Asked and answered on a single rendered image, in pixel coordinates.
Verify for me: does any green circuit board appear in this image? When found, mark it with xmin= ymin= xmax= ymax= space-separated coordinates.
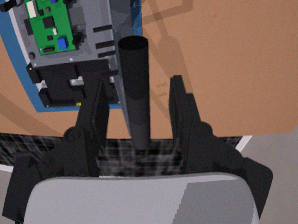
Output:
xmin=24 ymin=0 xmax=76 ymax=55

